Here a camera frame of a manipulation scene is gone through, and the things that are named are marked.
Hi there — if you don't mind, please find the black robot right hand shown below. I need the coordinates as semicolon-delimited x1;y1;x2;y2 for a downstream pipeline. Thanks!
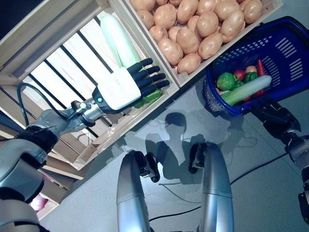
251;100;302;147

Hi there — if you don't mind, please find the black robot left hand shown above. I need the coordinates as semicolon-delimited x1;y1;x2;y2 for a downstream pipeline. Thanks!
92;58;171;112

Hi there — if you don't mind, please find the pale green napa cabbage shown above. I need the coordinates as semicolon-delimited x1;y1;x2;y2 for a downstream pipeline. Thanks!
221;74;273;106
99;13;162;108

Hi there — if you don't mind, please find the blue plastic shopping basket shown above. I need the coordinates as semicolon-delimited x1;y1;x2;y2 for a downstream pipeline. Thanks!
202;15;309;116

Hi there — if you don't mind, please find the slim red carrot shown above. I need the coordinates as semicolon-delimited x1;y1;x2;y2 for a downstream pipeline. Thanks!
257;59;266;76

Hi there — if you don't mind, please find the red round fruit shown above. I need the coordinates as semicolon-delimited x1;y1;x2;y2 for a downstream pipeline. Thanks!
233;70;247;82

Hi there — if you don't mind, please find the tan potato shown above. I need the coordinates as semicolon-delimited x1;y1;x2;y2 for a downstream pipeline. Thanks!
158;38;183;66
219;10;246;37
129;0;156;11
197;32;224;60
177;53;202;74
242;0;263;24

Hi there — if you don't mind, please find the light green round vegetable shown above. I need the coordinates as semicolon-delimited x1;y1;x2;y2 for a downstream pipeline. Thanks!
216;72;236;91

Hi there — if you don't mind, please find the silver robot right leg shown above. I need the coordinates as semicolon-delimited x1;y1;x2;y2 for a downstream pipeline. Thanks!
188;142;235;232

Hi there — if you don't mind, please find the large wooden display shelf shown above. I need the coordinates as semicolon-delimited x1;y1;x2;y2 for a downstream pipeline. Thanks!
0;0;284;218

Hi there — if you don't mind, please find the black floor cable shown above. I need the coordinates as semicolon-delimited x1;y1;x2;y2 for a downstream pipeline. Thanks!
149;152;294;222

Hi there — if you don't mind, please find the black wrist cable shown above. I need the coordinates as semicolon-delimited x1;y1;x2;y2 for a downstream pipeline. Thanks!
17;83;73;128

